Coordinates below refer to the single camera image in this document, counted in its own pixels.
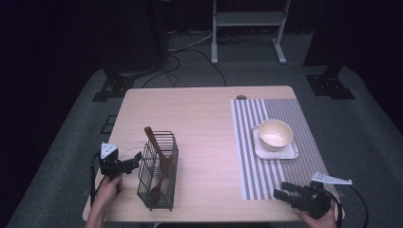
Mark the grey striped placemat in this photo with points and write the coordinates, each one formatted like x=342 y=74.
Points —
x=253 y=177

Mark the brown wooden spatula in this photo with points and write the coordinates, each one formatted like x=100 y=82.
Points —
x=155 y=144

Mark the white metal stand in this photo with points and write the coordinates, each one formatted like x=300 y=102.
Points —
x=248 y=18

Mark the black square floor frame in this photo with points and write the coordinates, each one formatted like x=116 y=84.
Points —
x=104 y=128

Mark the person's right hand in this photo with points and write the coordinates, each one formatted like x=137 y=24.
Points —
x=323 y=221

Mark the cream bowl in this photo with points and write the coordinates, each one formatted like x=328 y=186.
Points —
x=275 y=134

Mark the person's left hand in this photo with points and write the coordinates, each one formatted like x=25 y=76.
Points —
x=107 y=191

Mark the black stand base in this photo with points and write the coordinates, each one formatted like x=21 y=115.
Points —
x=329 y=85
x=114 y=87

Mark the white square plate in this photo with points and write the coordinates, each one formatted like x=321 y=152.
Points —
x=285 y=154

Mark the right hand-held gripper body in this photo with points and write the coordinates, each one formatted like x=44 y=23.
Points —
x=312 y=199

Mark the brown round table grommet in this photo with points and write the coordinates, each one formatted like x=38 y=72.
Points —
x=241 y=97

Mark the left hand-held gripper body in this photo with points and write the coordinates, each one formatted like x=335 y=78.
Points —
x=109 y=165

